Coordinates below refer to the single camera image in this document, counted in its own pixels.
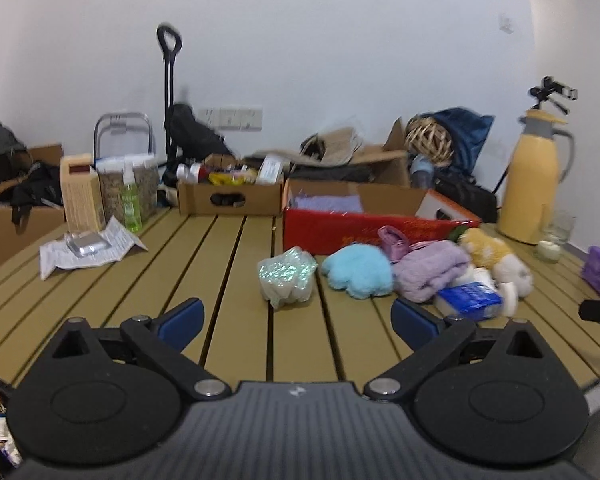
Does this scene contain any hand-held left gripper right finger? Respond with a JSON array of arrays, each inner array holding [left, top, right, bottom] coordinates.
[[362, 297, 548, 403]]

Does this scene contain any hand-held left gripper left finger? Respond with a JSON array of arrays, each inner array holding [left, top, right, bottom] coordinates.
[[52, 297, 233, 402]]

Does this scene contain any blue tissue packet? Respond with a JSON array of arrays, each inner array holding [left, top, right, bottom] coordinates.
[[435, 282, 503, 322]]

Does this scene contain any purple fluffy towel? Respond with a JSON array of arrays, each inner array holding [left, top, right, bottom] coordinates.
[[394, 240, 473, 304]]

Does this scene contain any light blue plush mitt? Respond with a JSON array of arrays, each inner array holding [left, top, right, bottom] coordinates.
[[320, 243, 396, 300]]

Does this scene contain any purple satin bow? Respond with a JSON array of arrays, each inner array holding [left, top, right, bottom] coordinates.
[[377, 225, 431, 263]]

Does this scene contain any yellow and white plush toy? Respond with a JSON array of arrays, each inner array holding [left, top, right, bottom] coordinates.
[[457, 227, 533, 301]]

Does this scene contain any iridescent packet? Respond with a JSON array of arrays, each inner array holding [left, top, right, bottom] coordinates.
[[257, 246, 319, 309]]

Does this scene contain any red cardboard box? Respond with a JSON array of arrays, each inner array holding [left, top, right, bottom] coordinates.
[[282, 180, 482, 256]]

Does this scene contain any printed paper leaflet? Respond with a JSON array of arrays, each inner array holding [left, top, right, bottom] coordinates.
[[39, 217, 149, 281]]

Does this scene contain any clear drinking glass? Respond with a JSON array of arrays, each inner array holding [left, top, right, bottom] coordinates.
[[536, 212, 577, 263]]

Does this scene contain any silver foil pack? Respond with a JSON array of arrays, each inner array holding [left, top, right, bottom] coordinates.
[[65, 231, 112, 258]]

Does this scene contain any brown cardboard tray box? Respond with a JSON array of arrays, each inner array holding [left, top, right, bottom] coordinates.
[[176, 154, 286, 217]]

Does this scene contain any green spray bottle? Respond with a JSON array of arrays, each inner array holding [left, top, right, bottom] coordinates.
[[120, 160, 143, 233]]

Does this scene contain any clear tub of grain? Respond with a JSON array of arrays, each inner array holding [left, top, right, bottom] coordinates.
[[96, 156, 159, 221]]

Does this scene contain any yellow thermos jug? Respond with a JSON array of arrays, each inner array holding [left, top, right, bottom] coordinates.
[[497, 109, 576, 246]]

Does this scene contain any beige carton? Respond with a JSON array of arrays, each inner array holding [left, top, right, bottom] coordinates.
[[60, 154, 106, 233]]

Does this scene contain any blue water bottle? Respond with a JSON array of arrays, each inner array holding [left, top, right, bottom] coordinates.
[[411, 154, 435, 188]]

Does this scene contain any large open cardboard box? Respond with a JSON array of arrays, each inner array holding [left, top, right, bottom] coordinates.
[[250, 117, 411, 188]]

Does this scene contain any small white box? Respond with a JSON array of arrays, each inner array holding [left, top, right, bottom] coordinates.
[[255, 155, 283, 186]]

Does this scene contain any black cloth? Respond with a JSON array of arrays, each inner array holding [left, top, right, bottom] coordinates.
[[290, 162, 376, 183]]

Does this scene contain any black trolley bag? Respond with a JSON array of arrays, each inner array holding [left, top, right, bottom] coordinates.
[[162, 104, 233, 186]]

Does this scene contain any wicker ball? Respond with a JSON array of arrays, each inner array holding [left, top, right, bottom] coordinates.
[[405, 115, 456, 166]]

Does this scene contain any black clothing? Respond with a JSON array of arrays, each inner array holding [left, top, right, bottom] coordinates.
[[10, 161, 63, 226]]

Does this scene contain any plain cardboard box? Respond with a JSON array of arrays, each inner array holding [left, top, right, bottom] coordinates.
[[0, 144, 66, 271]]

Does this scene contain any crumpled cardboard piece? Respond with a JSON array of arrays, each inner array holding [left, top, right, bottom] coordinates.
[[300, 127, 366, 163]]

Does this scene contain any dark blue jacket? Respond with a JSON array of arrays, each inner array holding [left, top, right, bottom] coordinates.
[[430, 107, 496, 176]]

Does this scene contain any metal folding stool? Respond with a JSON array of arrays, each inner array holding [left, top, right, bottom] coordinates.
[[94, 112, 156, 161]]

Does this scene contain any white wall socket strip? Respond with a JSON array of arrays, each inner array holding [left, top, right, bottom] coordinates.
[[197, 106, 263, 132]]

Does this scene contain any black camera tripod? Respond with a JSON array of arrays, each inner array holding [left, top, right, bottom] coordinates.
[[490, 76, 579, 196]]

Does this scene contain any black trolley handle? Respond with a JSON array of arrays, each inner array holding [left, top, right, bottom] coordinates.
[[156, 25, 183, 171]]

